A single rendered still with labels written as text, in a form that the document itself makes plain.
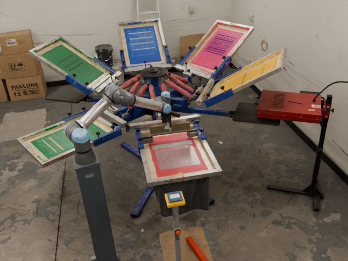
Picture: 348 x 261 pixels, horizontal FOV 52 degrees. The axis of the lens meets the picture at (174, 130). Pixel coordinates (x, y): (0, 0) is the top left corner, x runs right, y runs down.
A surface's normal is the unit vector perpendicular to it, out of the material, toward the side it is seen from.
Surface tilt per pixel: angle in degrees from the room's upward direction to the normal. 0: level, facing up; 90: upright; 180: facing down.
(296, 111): 0
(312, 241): 0
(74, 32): 90
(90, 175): 90
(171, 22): 90
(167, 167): 0
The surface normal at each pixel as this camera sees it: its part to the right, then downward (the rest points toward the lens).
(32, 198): -0.05, -0.86
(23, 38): 0.33, 0.42
